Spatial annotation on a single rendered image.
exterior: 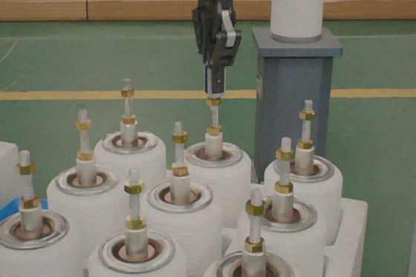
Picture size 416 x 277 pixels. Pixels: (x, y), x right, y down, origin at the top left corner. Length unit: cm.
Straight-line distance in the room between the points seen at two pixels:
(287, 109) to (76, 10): 156
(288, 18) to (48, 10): 161
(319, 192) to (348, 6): 193
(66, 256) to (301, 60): 63
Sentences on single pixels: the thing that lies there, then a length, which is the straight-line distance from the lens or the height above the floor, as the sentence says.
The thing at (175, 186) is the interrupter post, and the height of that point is 27.
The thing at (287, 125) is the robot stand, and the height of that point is 15.
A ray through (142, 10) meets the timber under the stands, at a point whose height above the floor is 4.
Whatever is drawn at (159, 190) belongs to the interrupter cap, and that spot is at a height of 25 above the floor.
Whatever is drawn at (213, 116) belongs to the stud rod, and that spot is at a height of 31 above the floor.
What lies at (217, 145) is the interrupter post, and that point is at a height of 27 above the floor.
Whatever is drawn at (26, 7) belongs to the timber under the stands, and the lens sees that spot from 268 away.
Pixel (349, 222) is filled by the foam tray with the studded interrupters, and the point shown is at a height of 18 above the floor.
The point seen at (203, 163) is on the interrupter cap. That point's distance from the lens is 83.
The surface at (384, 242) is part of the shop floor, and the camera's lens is 119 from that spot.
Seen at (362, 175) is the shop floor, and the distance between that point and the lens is 140.
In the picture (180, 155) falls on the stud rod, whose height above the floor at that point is 30.
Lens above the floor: 62
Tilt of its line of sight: 22 degrees down
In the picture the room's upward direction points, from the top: straight up
